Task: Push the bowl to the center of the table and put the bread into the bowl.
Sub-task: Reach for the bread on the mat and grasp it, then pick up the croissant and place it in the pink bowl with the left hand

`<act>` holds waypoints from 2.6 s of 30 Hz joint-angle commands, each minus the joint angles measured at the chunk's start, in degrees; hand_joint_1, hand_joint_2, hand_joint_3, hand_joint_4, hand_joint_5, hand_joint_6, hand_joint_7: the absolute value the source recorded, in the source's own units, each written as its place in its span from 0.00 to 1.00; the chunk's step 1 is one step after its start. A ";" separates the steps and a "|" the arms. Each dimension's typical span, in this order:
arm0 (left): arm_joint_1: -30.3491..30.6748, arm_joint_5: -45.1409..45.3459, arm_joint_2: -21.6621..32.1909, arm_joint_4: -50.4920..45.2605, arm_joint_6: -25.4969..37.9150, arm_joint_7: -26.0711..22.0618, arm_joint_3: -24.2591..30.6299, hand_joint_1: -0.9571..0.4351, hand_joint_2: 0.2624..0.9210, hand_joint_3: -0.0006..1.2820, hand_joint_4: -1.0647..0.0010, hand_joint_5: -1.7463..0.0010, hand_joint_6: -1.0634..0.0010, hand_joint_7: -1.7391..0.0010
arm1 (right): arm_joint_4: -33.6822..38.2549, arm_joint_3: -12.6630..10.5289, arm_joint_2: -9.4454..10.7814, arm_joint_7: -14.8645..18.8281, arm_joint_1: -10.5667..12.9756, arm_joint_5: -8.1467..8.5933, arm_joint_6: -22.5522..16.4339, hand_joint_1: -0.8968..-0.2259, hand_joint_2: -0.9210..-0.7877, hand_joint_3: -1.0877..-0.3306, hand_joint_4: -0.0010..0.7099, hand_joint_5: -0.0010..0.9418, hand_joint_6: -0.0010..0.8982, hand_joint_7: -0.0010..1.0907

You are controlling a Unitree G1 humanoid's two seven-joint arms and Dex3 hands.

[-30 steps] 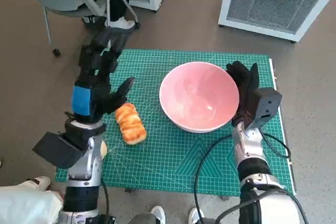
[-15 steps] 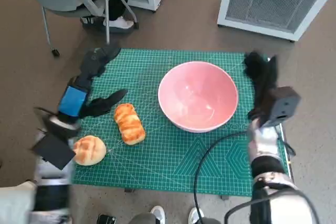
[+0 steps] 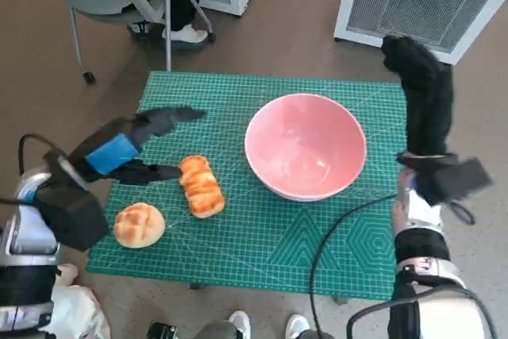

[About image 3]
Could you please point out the round bread bun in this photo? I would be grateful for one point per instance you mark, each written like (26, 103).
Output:
(139, 226)

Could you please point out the long orange bread loaf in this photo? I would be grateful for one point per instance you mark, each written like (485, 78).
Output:
(202, 188)

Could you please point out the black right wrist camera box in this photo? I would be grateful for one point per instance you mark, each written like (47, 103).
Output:
(448, 180)

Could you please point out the small black device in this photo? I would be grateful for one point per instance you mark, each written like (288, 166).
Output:
(162, 331)

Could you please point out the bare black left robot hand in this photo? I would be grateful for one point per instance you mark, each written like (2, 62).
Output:
(111, 154)

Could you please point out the white shoe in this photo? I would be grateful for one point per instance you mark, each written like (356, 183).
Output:
(240, 325)
(297, 327)

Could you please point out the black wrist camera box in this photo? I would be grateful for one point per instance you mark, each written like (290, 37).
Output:
(75, 212)
(448, 180)

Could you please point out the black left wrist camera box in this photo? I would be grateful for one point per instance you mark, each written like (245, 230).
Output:
(75, 212)

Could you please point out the large white grilled appliance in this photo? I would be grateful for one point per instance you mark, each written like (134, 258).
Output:
(416, 1)

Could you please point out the pink bowl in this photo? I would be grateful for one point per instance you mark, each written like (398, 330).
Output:
(305, 144)

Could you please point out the green cutting mat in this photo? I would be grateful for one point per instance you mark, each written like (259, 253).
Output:
(238, 243)

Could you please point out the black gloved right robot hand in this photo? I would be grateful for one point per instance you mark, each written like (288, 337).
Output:
(428, 109)

